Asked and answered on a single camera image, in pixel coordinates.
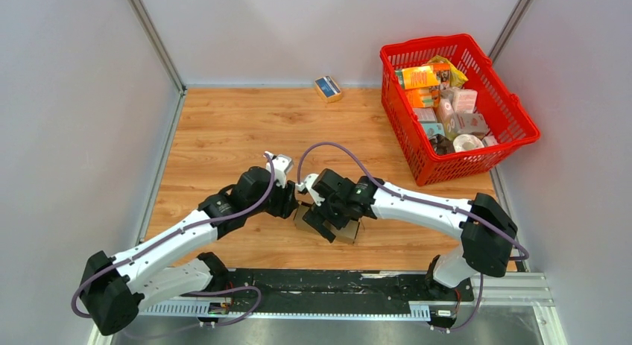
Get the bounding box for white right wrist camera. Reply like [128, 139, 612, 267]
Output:
[297, 173, 325, 206]

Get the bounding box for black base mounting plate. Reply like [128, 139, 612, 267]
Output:
[207, 268, 475, 315]

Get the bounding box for teal small box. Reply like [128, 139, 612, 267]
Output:
[420, 123, 445, 139]

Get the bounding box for red plastic shopping basket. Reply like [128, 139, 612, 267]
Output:
[379, 34, 540, 186]

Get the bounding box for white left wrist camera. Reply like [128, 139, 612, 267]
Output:
[264, 151, 294, 188]

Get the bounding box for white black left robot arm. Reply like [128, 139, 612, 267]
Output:
[71, 165, 301, 335]

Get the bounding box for orange snack packet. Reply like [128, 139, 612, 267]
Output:
[395, 63, 451, 89]

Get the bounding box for brown cardboard box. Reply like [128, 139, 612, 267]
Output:
[293, 202, 361, 245]

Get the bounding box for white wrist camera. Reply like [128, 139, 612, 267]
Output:
[264, 151, 294, 188]
[297, 173, 325, 206]

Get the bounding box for brown chocolate packet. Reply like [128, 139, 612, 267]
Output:
[429, 134, 455, 156]

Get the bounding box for small blue yellow box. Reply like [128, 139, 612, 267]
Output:
[314, 75, 343, 104]

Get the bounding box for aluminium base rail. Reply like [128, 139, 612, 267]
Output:
[101, 270, 554, 320]

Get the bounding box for pink white tissue pack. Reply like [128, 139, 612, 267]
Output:
[452, 89, 478, 113]

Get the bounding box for orange juice carton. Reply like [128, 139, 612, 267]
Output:
[405, 88, 440, 108]

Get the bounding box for aluminium wall post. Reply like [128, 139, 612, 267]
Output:
[488, 0, 534, 63]
[128, 0, 187, 95]

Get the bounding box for pink patterned box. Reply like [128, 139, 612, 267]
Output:
[455, 113, 490, 139]

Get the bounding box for white tape roll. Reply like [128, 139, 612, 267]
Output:
[452, 134, 485, 152]

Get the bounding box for left aluminium wall post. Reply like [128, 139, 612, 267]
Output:
[128, 0, 187, 95]

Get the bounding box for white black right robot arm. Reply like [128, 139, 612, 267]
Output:
[298, 169, 517, 300]

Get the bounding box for yellow snack bag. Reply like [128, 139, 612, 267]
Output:
[428, 55, 468, 87]

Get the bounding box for right aluminium wall post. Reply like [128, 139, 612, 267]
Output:
[488, 0, 534, 63]

